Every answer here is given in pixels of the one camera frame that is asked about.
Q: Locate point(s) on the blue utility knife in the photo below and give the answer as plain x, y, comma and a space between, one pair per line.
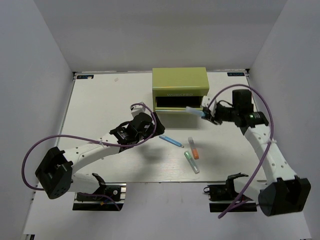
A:
170, 140

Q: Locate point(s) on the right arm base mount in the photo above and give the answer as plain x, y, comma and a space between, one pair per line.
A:
221, 196

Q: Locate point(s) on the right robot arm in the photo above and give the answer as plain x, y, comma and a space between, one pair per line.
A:
274, 185

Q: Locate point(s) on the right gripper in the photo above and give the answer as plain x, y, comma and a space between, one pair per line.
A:
215, 121

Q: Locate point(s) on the blue corner label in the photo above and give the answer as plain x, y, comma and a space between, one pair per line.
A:
235, 74
85, 77

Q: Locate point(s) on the green cap lead case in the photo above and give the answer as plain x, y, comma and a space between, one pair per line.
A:
191, 162

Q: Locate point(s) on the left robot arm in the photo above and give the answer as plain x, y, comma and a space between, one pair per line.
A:
58, 170

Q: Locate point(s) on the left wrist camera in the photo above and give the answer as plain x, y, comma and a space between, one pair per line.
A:
137, 108

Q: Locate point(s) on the blue cap lead case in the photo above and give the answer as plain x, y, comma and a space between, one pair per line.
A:
195, 111

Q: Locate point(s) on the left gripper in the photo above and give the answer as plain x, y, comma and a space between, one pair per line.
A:
159, 128

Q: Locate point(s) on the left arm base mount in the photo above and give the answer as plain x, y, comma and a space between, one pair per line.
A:
107, 198

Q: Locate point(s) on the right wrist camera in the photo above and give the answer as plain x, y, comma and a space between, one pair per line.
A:
209, 106

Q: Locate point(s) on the left blue corner label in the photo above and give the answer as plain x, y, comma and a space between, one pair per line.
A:
85, 77

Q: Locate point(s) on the right blue corner label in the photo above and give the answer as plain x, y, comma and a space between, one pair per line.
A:
235, 74

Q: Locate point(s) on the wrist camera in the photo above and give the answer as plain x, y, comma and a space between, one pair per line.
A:
209, 106
137, 108

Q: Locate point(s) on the orange cap lead case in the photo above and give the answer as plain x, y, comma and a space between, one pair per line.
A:
193, 148

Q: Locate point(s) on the green metal drawer box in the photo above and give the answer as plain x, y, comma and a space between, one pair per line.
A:
175, 88

